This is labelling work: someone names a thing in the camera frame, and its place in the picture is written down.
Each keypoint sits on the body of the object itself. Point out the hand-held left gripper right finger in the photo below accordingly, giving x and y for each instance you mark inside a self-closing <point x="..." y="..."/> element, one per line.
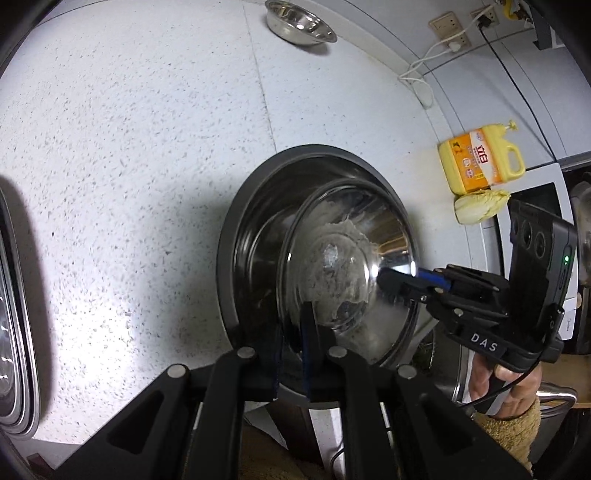
<point x="307" y="360"/>

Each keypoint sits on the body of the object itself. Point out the large labelled steel plate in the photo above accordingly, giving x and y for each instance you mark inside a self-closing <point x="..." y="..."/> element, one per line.
<point x="36" y="369"/>

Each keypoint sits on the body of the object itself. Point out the person's right forearm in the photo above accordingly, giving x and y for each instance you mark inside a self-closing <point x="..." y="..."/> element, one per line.
<point x="512" y="438"/>

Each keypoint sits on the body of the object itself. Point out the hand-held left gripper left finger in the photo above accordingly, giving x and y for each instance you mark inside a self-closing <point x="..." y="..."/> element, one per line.
<point x="276" y="364"/>

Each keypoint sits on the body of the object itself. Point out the yellow detergent bottle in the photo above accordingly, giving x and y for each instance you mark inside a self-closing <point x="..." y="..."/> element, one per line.
<point x="475" y="161"/>

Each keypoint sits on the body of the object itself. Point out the napa cabbage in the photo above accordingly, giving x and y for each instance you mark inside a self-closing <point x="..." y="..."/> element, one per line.
<point x="480" y="207"/>

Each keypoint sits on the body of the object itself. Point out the person's right hand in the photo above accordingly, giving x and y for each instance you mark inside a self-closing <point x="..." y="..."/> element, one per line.
<point x="517" y="397"/>

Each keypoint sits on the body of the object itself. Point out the steel sink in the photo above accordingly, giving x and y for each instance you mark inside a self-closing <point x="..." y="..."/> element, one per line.
<point x="455" y="369"/>

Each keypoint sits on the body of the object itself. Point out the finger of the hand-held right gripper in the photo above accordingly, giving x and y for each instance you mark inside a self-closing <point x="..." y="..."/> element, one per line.
<point x="401" y="286"/>
<point x="431" y="279"/>

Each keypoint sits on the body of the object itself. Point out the beige wall socket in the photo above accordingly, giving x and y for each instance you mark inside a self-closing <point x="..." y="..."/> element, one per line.
<point x="445" y="27"/>

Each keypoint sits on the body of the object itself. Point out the small steel bowl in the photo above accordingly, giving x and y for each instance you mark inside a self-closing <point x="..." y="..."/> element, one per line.
<point x="351" y="258"/>

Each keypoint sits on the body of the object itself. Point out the medium steel bowl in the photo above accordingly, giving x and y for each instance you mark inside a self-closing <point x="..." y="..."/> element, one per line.
<point x="300" y="23"/>

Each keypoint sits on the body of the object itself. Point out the white wall socket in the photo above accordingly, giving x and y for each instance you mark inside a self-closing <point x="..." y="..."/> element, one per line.
<point x="485" y="16"/>

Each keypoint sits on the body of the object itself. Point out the person's left forearm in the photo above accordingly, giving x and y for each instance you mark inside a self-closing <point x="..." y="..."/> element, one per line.
<point x="268" y="454"/>

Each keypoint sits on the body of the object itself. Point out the large steel bowl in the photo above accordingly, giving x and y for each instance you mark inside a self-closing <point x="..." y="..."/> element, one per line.
<point x="249" y="240"/>

